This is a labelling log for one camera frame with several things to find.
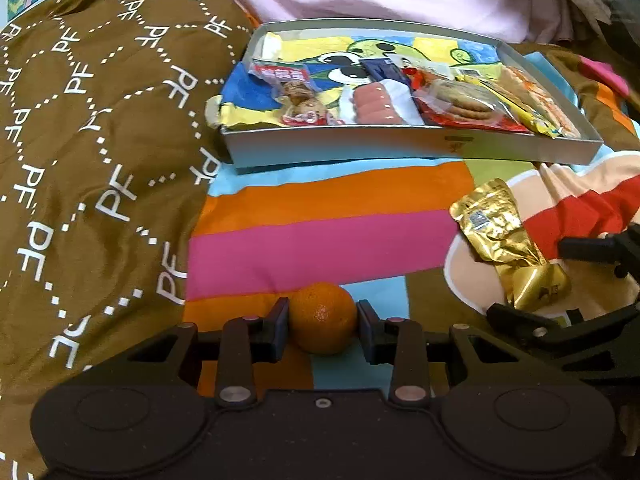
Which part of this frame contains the cartoon drawing sheet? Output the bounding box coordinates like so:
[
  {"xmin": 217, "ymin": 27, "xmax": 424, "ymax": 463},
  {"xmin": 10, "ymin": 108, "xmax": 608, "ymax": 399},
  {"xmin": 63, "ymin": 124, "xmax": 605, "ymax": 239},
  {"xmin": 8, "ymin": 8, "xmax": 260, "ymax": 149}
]
[{"xmin": 209, "ymin": 31, "xmax": 507, "ymax": 129}]

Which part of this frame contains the blue snack box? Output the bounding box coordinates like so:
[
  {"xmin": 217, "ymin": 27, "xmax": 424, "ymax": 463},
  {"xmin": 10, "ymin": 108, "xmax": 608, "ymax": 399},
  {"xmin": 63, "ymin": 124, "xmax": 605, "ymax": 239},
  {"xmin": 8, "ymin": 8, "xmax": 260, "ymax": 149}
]
[{"xmin": 362, "ymin": 58, "xmax": 412, "ymax": 87}]

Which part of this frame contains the orange mandarin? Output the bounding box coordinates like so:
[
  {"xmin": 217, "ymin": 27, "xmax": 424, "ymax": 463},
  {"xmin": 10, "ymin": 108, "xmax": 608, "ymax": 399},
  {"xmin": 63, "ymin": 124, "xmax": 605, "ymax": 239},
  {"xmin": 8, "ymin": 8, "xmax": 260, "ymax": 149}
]
[{"xmin": 289, "ymin": 282, "xmax": 359, "ymax": 356}]

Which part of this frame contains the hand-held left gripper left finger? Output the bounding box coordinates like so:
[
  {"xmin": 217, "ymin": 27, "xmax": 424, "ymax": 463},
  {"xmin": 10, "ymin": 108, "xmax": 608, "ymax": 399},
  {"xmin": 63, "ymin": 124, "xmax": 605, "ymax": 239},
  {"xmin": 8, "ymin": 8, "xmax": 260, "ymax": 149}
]
[{"xmin": 85, "ymin": 297, "xmax": 292, "ymax": 409}]

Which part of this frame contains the cake bar packet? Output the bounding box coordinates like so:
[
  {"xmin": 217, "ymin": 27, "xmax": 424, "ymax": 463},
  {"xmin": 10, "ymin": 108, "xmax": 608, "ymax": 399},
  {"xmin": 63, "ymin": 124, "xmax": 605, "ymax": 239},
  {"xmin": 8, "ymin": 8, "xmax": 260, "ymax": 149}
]
[{"xmin": 500, "ymin": 65, "xmax": 582, "ymax": 139}]

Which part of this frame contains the colourful cartoon printed blanket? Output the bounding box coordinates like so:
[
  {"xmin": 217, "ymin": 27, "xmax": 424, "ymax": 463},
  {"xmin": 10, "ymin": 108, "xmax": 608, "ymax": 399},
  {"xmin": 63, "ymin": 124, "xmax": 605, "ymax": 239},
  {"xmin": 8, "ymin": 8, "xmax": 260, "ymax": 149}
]
[{"xmin": 185, "ymin": 42, "xmax": 640, "ymax": 411}]

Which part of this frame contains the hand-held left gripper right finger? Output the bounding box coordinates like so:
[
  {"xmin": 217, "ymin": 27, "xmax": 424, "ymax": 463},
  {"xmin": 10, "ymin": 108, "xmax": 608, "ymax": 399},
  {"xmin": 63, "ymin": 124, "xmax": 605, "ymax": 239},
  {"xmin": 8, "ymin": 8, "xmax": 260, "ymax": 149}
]
[{"xmin": 356, "ymin": 299, "xmax": 555, "ymax": 409}]

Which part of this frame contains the brown patterned duvet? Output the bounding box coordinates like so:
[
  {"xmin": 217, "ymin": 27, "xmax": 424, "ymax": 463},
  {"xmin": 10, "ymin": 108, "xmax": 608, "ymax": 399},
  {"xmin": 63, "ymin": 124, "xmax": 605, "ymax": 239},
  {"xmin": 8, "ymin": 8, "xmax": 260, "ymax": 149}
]
[{"xmin": 0, "ymin": 0, "xmax": 262, "ymax": 480}]

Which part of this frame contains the quail egg skewer packet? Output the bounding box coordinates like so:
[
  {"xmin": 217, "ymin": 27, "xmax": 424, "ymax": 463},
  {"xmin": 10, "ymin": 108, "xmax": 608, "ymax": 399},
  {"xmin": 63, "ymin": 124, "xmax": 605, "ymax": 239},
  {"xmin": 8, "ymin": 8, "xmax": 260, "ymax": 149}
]
[{"xmin": 248, "ymin": 58, "xmax": 342, "ymax": 127}]

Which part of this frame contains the grey shallow tray box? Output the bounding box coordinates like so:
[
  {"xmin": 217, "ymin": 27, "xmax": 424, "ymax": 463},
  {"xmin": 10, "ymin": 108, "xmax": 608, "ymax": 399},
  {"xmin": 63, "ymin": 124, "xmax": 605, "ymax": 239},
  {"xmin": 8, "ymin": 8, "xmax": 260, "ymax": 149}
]
[{"xmin": 220, "ymin": 20, "xmax": 605, "ymax": 176}]

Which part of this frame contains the gold foil snack packet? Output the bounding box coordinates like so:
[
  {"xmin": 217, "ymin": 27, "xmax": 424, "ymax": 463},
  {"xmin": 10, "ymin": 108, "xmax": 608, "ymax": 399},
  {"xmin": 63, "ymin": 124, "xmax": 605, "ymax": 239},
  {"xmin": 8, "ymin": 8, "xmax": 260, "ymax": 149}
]
[{"xmin": 449, "ymin": 178, "xmax": 572, "ymax": 311}]

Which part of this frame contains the red cookie packet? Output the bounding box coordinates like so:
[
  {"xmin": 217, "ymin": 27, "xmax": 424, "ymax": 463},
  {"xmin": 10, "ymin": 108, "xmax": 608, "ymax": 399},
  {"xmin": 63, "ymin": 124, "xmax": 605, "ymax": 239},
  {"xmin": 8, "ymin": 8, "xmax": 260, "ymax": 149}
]
[{"xmin": 402, "ymin": 66, "xmax": 532, "ymax": 134}]

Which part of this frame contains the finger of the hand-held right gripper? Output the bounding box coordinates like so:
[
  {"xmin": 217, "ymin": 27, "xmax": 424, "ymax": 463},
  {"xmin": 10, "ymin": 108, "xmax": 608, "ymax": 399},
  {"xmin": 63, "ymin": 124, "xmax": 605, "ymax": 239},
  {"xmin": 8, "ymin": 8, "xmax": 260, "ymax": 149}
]
[
  {"xmin": 557, "ymin": 224, "xmax": 640, "ymax": 281},
  {"xmin": 486, "ymin": 301, "xmax": 640, "ymax": 378}
]

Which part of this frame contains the yellow green snack packet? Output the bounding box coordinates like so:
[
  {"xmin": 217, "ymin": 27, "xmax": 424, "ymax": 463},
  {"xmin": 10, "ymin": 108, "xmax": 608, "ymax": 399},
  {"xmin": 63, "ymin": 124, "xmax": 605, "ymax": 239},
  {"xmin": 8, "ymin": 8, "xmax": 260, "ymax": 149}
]
[{"xmin": 457, "ymin": 74, "xmax": 564, "ymax": 139}]

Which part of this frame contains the white sausage packet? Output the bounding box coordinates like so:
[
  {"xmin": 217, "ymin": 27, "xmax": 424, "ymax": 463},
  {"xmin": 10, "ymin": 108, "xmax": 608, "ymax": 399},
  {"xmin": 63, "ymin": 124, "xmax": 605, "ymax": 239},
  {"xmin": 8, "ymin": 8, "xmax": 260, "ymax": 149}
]
[{"xmin": 339, "ymin": 77, "xmax": 427, "ymax": 126}]

